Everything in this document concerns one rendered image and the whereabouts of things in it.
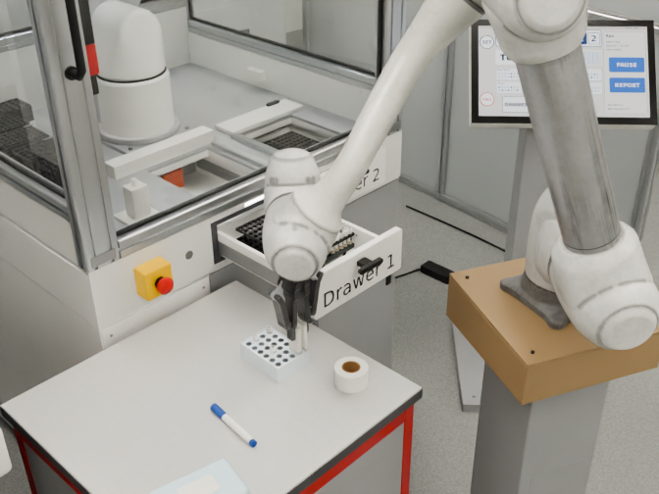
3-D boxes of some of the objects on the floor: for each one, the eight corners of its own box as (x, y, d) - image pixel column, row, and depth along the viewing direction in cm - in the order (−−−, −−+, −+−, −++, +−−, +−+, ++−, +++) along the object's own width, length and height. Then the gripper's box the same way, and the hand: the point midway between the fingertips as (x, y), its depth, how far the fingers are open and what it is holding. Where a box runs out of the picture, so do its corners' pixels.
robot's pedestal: (595, 589, 217) (651, 359, 177) (493, 626, 208) (528, 393, 168) (532, 505, 241) (569, 285, 201) (438, 535, 232) (458, 312, 193)
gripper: (308, 231, 169) (310, 327, 181) (254, 258, 160) (261, 356, 173) (334, 245, 164) (334, 342, 176) (280, 272, 156) (284, 372, 168)
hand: (297, 335), depth 173 cm, fingers closed, pressing on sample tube
